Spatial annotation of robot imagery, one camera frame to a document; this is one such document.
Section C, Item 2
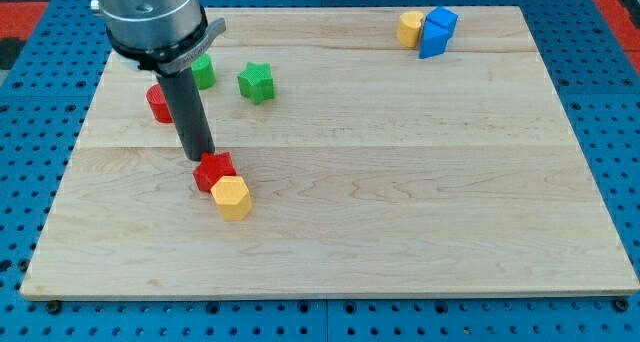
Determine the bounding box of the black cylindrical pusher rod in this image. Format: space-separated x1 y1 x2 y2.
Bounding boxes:
157 68 215 161

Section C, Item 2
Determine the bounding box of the yellow hexagon block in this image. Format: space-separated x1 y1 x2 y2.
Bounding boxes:
211 176 253 221

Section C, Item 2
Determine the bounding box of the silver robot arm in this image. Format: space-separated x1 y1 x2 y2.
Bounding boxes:
91 0 226 161

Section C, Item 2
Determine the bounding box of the green star block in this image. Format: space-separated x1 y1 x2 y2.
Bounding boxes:
237 62 275 105

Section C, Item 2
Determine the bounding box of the red star block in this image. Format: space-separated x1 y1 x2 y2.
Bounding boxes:
193 152 237 193

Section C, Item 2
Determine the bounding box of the red cylinder block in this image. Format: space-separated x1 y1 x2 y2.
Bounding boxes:
145 84 173 124

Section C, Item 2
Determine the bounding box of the green cylinder block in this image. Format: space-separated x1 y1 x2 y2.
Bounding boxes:
191 53 217 90

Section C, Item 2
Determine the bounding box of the wooden board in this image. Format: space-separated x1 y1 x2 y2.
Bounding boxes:
20 6 639 301

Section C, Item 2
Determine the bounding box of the yellow heart block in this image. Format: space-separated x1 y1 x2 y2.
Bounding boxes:
396 11 425 48

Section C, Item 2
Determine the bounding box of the blue triangle block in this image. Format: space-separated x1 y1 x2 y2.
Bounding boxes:
418 21 450 59

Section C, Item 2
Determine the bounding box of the blue cube block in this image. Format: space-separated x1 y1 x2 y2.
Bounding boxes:
427 6 459 37

